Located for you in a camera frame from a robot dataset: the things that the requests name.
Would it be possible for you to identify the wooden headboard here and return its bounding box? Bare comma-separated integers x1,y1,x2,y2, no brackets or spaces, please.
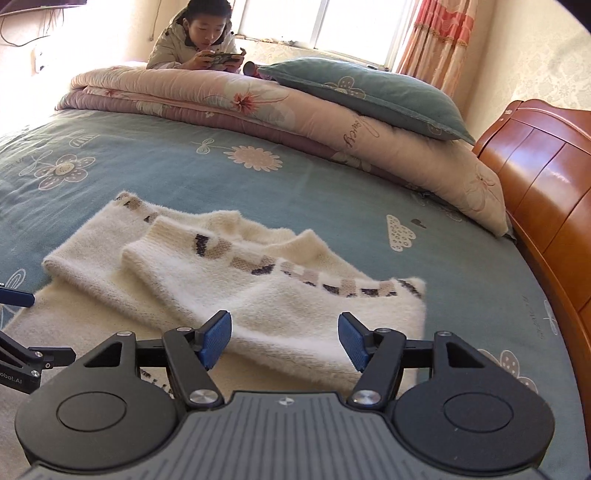
472,98,591,374

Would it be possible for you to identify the blue floral bed sheet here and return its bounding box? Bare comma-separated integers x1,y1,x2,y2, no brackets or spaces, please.
0,108,583,480

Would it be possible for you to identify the pink checked curtain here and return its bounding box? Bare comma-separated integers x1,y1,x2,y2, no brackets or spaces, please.
396,0,498,88

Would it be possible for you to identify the cream knit sweater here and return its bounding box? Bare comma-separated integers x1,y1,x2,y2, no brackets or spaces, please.
0,191,428,480

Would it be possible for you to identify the window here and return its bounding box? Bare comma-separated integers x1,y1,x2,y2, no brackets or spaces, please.
231,0,419,70

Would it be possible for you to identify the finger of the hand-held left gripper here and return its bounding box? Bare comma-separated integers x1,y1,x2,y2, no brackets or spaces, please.
0,330,77,370
0,281,37,308

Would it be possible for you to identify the black television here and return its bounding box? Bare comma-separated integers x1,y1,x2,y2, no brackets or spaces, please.
0,0,86,18

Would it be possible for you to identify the teal floral pillow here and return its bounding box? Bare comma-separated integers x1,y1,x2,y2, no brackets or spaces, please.
256,58,477,144

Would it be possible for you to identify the pink floral quilt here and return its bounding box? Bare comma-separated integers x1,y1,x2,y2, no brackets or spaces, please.
55,65,511,238

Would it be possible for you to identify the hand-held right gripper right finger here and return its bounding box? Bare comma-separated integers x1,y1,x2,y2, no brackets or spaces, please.
337,311,488,409

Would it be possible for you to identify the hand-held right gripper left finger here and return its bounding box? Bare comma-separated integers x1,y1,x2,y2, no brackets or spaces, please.
83,310,232,409

